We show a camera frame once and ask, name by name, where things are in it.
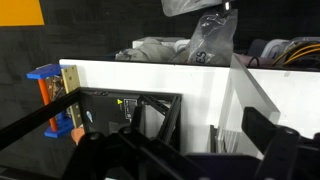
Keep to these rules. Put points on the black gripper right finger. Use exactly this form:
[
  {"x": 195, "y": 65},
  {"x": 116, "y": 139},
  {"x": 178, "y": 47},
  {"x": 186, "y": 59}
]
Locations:
[{"x": 283, "y": 153}]

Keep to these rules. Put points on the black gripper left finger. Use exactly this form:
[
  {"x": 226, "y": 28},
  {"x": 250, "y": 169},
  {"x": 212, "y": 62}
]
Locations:
[{"x": 110, "y": 156}]

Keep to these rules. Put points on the white black toy kitchen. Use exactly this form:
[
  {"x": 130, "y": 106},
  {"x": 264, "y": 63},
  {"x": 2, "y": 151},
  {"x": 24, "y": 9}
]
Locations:
[{"x": 106, "y": 113}]

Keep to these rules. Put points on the tan brass block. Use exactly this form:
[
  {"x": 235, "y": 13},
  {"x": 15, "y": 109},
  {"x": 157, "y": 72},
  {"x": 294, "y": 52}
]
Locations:
[{"x": 71, "y": 90}]

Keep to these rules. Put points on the white plastic container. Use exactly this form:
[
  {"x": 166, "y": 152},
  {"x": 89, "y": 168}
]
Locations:
[{"x": 275, "y": 48}]

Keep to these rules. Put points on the blue rack with orange rods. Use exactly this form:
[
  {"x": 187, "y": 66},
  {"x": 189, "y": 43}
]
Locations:
[{"x": 45, "y": 71}]

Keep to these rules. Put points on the crumpled gray bag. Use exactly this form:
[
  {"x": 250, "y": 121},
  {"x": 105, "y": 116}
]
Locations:
[{"x": 150, "y": 50}]

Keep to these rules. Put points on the clear plastic bag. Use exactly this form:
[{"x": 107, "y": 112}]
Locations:
[{"x": 213, "y": 36}]

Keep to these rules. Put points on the translucent plastic bag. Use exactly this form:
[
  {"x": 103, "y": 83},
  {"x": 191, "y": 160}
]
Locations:
[{"x": 186, "y": 6}]

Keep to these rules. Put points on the yellow floor mat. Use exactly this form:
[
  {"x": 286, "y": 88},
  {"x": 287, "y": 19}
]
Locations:
[{"x": 18, "y": 11}]

